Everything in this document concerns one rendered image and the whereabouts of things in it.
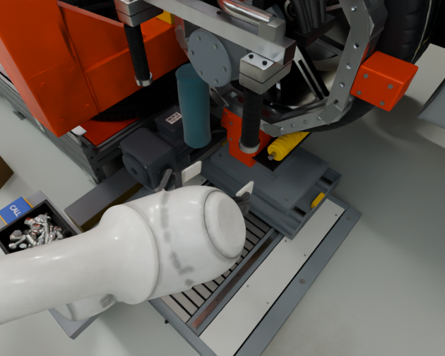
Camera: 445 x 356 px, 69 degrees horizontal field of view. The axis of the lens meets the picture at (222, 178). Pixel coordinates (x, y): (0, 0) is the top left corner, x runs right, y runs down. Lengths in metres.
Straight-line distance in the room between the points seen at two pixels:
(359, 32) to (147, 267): 0.55
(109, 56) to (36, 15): 0.25
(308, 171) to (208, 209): 1.07
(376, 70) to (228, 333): 0.90
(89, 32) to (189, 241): 0.86
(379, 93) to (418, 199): 1.08
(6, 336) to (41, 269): 1.19
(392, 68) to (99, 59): 0.81
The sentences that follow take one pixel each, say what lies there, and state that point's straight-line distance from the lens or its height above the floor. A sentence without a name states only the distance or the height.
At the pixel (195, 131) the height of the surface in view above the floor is 0.56.
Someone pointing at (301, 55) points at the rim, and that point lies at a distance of 0.91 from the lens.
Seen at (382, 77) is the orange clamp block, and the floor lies 0.88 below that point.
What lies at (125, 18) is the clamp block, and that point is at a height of 0.92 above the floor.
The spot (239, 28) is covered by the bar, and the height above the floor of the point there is 0.98.
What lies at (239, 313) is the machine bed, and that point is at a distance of 1.21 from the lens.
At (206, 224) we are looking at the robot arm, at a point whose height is 0.98.
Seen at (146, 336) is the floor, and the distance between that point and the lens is 1.30.
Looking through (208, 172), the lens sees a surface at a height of 0.15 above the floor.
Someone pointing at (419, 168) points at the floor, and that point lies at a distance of 1.89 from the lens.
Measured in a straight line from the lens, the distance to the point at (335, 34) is 0.99.
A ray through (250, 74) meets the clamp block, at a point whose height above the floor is 0.93.
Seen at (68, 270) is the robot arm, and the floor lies 0.99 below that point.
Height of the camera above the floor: 1.25
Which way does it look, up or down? 52 degrees down
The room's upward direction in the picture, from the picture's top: straight up
